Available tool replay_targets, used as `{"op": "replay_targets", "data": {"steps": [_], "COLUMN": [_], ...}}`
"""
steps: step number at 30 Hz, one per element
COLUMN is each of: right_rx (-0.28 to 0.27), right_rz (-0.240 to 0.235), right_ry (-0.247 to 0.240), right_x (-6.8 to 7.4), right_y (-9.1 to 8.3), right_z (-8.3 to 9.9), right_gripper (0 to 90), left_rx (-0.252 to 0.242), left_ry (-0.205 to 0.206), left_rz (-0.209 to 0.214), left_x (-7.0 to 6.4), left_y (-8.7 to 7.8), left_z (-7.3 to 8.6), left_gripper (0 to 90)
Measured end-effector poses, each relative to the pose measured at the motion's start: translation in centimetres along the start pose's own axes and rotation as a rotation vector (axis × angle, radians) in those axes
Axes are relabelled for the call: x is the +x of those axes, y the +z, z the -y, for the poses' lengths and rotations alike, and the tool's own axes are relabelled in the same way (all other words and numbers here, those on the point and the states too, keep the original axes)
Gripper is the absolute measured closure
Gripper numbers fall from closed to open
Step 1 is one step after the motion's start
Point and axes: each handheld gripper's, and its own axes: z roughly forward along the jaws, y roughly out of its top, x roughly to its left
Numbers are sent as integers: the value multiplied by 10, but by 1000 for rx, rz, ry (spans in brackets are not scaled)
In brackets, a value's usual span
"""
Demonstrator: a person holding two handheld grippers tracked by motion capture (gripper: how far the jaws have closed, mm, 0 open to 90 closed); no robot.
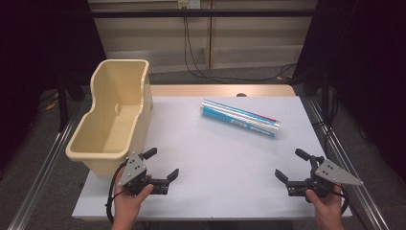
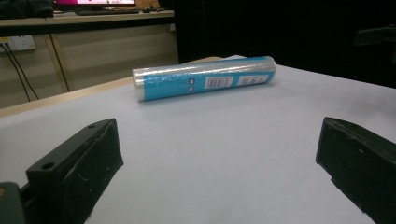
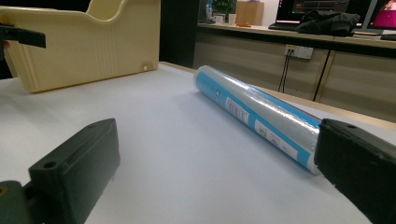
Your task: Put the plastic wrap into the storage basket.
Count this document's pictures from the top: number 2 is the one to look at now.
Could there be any dark cloth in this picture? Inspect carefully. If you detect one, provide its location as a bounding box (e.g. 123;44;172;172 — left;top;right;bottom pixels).
0;0;55;20

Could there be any white wall power socket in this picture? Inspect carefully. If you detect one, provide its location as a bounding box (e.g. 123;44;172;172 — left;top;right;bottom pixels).
0;35;36;52

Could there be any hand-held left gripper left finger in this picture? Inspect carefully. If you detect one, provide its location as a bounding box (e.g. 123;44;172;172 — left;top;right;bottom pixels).
25;118;124;224

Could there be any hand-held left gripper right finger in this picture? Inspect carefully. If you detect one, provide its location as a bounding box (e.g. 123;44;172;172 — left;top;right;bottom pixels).
315;117;396;224

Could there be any black keyboard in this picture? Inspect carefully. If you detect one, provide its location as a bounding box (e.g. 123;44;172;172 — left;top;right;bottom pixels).
75;8;141;17

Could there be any computer monitor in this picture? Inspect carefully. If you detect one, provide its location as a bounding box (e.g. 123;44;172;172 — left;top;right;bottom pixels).
53;0;137;10

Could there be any blue plastic wrap roll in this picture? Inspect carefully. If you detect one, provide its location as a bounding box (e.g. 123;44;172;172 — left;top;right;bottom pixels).
132;55;277;102

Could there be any black curtain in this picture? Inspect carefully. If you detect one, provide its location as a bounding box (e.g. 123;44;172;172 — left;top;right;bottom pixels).
173;0;396;89

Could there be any black cable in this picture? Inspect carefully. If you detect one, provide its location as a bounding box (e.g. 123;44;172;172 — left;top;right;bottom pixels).
0;42;32;103
3;42;41;101

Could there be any beige wooden desk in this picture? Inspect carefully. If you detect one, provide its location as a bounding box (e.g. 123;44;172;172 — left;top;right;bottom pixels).
0;9;179;110

